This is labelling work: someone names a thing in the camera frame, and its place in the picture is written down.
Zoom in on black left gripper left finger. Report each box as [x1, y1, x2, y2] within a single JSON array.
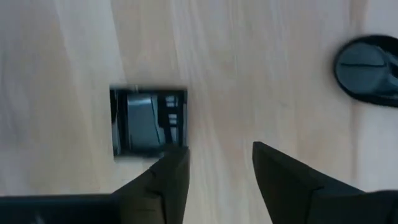
[[112, 145, 190, 224]]

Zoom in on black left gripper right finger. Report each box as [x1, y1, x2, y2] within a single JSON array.
[[251, 141, 366, 224]]

